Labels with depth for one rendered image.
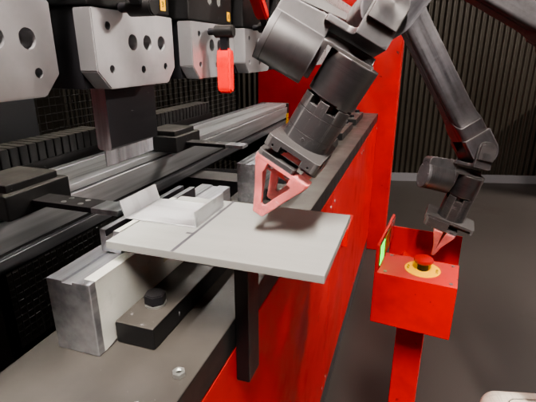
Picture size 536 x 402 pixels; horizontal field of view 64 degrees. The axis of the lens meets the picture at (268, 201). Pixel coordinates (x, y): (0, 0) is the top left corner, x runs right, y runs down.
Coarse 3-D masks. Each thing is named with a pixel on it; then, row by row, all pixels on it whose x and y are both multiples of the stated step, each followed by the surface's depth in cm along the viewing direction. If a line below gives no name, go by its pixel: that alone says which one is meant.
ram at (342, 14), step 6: (306, 0) 116; (312, 0) 122; (318, 0) 129; (324, 0) 136; (342, 0) 166; (348, 0) 178; (354, 0) 194; (318, 6) 130; (324, 6) 137; (330, 6) 146; (336, 6) 156; (330, 12) 147; (336, 12) 157; (342, 12) 169
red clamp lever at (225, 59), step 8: (208, 32) 63; (216, 32) 63; (224, 32) 62; (232, 32) 62; (224, 40) 63; (224, 48) 63; (224, 56) 63; (232, 56) 64; (224, 64) 64; (232, 64) 64; (224, 72) 64; (232, 72) 65; (224, 80) 65; (232, 80) 65; (224, 88) 65; (232, 88) 65
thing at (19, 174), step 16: (0, 176) 64; (16, 176) 64; (32, 176) 64; (48, 176) 67; (64, 176) 69; (0, 192) 60; (16, 192) 61; (32, 192) 63; (48, 192) 66; (64, 192) 69; (0, 208) 60; (16, 208) 61; (32, 208) 63; (64, 208) 62; (80, 208) 61; (96, 208) 60; (112, 208) 60
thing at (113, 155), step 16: (96, 96) 50; (112, 96) 50; (128, 96) 53; (144, 96) 56; (96, 112) 50; (112, 112) 51; (128, 112) 53; (144, 112) 57; (96, 128) 51; (112, 128) 51; (128, 128) 54; (144, 128) 57; (112, 144) 51; (128, 144) 55; (144, 144) 59; (112, 160) 53
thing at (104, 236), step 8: (168, 192) 68; (176, 192) 70; (184, 192) 68; (192, 192) 71; (112, 224) 56; (120, 224) 57; (104, 232) 54; (112, 232) 55; (104, 240) 54; (104, 248) 55
